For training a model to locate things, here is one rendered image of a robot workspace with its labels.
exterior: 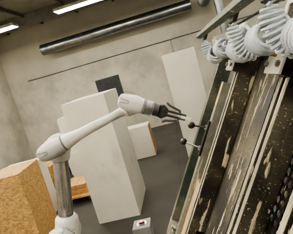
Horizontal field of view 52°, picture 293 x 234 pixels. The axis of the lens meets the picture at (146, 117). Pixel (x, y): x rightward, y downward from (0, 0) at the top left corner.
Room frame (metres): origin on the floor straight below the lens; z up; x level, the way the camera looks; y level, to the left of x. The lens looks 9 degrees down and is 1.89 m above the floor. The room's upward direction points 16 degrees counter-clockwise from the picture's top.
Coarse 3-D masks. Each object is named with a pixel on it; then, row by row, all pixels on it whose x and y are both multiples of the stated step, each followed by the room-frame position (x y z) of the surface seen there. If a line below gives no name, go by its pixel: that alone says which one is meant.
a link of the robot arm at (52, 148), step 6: (48, 138) 1.83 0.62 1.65; (54, 138) 1.74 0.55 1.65; (42, 144) 1.75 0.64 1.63; (48, 144) 1.72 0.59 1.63; (54, 144) 1.71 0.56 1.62; (60, 144) 1.71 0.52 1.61; (42, 150) 1.72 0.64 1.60; (48, 150) 1.71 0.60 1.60; (54, 150) 1.71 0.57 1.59; (60, 150) 1.71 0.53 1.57; (66, 150) 1.74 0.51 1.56; (42, 156) 1.72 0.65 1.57; (48, 156) 1.71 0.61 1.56; (54, 156) 1.72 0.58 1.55
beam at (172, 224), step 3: (171, 216) 1.88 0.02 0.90; (171, 219) 1.85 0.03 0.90; (171, 222) 1.81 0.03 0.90; (174, 222) 1.81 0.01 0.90; (177, 222) 1.82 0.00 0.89; (168, 225) 1.88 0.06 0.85; (171, 225) 1.78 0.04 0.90; (174, 225) 1.77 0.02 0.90; (177, 225) 1.78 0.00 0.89; (168, 228) 1.85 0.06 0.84; (171, 228) 1.75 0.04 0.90; (174, 228) 1.73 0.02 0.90; (168, 231) 1.82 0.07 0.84; (171, 231) 1.72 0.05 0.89; (174, 231) 1.70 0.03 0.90
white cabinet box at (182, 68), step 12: (192, 48) 5.21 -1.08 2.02; (168, 60) 5.26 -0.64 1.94; (180, 60) 5.24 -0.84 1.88; (192, 60) 5.21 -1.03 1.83; (168, 72) 5.27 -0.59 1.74; (180, 72) 5.24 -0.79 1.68; (192, 72) 5.22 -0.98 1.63; (180, 84) 5.25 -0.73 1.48; (192, 84) 5.23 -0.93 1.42; (180, 96) 5.26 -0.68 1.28; (192, 96) 5.23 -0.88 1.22; (204, 96) 5.21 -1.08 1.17; (180, 108) 5.26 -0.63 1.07; (192, 108) 5.24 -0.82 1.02; (180, 120) 5.27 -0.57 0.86; (192, 120) 5.25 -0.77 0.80; (192, 132) 5.25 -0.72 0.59
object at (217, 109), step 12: (228, 84) 1.54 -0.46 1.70; (216, 108) 1.55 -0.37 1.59; (216, 120) 1.55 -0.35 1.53; (204, 144) 1.56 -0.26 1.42; (204, 156) 1.56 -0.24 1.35; (204, 168) 1.57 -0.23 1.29; (192, 180) 1.60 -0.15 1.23; (192, 192) 1.58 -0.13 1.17; (180, 216) 1.62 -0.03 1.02; (180, 228) 1.59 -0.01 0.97
